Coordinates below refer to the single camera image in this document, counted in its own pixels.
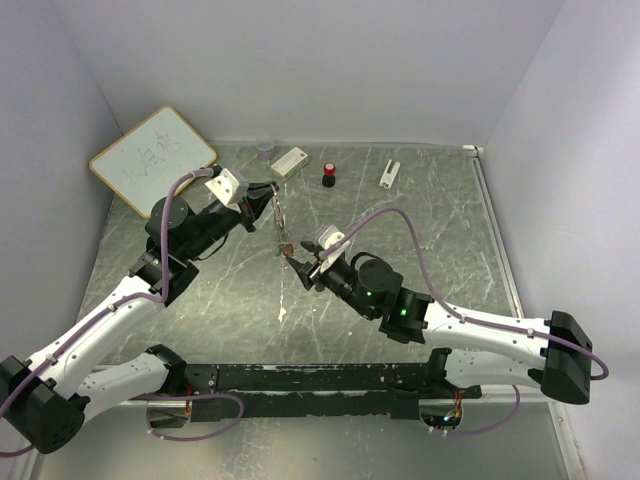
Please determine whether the large metal keyring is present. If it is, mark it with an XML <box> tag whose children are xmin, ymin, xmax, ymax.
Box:
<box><xmin>270</xmin><ymin>182</ymin><xmax>285</xmax><ymax>225</ymax></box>

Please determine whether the small whiteboard yellow frame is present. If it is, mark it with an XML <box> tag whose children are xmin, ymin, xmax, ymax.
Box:
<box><xmin>89</xmin><ymin>105</ymin><xmax>217</xmax><ymax>218</ymax></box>

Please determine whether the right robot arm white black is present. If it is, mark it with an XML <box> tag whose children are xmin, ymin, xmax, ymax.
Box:
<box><xmin>287</xmin><ymin>252</ymin><xmax>593</xmax><ymax>405</ymax></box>

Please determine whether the white clip tool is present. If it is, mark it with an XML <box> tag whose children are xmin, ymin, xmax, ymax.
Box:
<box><xmin>379</xmin><ymin>159</ymin><xmax>401</xmax><ymax>190</ymax></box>

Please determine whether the aluminium frame rail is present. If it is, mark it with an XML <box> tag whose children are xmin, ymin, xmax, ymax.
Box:
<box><xmin>446</xmin><ymin>145</ymin><xmax>525</xmax><ymax>403</ymax></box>

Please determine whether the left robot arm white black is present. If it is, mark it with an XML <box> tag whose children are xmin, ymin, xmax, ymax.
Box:
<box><xmin>1</xmin><ymin>179</ymin><xmax>279</xmax><ymax>454</ymax></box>

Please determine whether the clear cup of paperclips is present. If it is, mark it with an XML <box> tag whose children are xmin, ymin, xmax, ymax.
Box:
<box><xmin>255</xmin><ymin>136</ymin><xmax>275</xmax><ymax>161</ymax></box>

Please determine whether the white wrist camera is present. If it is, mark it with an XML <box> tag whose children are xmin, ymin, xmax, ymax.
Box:
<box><xmin>205</xmin><ymin>168</ymin><xmax>249</xmax><ymax>208</ymax></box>
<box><xmin>316</xmin><ymin>225</ymin><xmax>351</xmax><ymax>274</ymax></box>

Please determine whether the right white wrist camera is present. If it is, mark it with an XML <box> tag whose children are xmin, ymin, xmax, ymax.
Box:
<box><xmin>316</xmin><ymin>225</ymin><xmax>351</xmax><ymax>274</ymax></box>

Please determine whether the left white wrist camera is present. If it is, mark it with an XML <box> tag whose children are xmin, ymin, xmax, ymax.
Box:
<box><xmin>205</xmin><ymin>168</ymin><xmax>249</xmax><ymax>208</ymax></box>

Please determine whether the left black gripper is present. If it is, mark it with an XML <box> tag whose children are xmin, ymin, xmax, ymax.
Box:
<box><xmin>183</xmin><ymin>181</ymin><xmax>279</xmax><ymax>259</ymax></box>

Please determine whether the red black stamp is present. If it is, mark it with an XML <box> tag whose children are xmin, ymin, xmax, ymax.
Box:
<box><xmin>322</xmin><ymin>162</ymin><xmax>336</xmax><ymax>188</ymax></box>

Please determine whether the white green staples box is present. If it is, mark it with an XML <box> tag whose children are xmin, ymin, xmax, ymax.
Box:
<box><xmin>270</xmin><ymin>147</ymin><xmax>309</xmax><ymax>181</ymax></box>

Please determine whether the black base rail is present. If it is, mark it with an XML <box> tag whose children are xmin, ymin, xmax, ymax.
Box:
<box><xmin>173</xmin><ymin>361</ymin><xmax>482</xmax><ymax>420</ymax></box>

